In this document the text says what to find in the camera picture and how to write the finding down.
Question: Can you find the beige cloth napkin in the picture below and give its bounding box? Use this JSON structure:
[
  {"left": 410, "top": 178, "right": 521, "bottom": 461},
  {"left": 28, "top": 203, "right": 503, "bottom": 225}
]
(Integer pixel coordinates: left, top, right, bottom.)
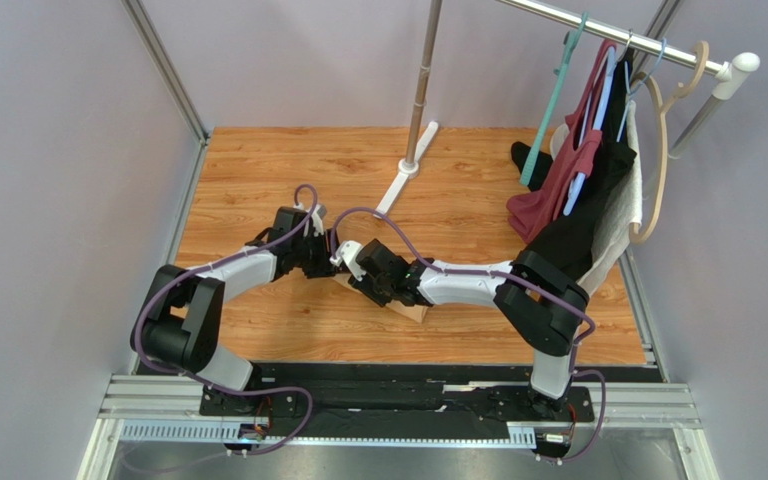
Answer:
[{"left": 333, "top": 273, "right": 429, "bottom": 324}]

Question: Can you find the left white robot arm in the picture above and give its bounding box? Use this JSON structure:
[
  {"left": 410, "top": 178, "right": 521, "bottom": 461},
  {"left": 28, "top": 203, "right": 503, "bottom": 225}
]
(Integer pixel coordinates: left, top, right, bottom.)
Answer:
[{"left": 130, "top": 204, "right": 336, "bottom": 396}]

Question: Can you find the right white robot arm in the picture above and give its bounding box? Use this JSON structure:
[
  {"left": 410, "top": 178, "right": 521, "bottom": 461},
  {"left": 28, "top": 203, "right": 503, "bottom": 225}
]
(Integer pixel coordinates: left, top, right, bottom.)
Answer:
[{"left": 331, "top": 240, "right": 590, "bottom": 401}]

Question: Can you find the maroon shirt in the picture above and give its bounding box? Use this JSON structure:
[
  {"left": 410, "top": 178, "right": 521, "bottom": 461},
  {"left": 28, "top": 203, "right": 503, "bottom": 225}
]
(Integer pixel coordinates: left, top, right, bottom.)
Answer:
[{"left": 506, "top": 40, "right": 618, "bottom": 243}]

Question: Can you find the black garment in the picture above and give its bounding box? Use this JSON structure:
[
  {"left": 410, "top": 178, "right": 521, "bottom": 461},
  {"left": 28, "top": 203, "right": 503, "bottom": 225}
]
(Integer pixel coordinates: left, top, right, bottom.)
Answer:
[{"left": 510, "top": 49, "right": 640, "bottom": 284}]

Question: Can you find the light blue hanger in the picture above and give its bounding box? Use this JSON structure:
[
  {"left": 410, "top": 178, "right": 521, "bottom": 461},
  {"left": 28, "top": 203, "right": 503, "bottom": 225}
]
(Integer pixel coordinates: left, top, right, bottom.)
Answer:
[{"left": 562, "top": 44, "right": 643, "bottom": 216}]

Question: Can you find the white towel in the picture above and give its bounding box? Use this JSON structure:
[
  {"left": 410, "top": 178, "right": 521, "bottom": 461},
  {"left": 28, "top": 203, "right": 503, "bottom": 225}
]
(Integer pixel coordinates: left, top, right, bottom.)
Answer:
[{"left": 577, "top": 101, "right": 643, "bottom": 297}]

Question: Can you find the teal plastic hanger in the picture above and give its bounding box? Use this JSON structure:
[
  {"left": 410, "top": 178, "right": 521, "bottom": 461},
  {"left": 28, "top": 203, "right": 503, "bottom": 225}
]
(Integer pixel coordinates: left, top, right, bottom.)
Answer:
[{"left": 520, "top": 11, "right": 589, "bottom": 186}]

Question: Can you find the beige wooden hanger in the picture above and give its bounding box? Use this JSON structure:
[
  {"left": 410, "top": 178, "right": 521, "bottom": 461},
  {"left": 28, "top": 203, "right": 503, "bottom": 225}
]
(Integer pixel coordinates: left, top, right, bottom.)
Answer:
[{"left": 629, "top": 40, "right": 710, "bottom": 245}]

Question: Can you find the metal clothes rack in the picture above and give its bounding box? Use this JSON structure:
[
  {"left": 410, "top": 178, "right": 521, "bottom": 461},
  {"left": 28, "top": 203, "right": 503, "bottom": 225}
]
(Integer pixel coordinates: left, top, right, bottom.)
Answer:
[{"left": 373, "top": 1, "right": 761, "bottom": 218}]

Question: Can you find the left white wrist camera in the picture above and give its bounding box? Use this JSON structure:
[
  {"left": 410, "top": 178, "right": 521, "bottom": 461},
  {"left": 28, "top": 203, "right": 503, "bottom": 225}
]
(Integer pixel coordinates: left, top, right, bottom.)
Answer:
[{"left": 304, "top": 204, "right": 327, "bottom": 237}]

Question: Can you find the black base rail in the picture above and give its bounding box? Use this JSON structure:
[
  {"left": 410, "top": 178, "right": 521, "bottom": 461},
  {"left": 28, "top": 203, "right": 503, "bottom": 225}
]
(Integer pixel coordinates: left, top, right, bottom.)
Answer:
[{"left": 137, "top": 359, "right": 665, "bottom": 441}]

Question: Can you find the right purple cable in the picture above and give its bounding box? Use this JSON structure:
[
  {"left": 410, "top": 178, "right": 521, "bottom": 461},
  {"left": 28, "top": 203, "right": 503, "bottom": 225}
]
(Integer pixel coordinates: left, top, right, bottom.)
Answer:
[{"left": 329, "top": 206, "right": 606, "bottom": 465}]

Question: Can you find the aluminium frame post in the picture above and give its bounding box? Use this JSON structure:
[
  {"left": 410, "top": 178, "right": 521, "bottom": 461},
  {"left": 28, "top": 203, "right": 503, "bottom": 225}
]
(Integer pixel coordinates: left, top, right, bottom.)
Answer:
[{"left": 121, "top": 0, "right": 210, "bottom": 145}]

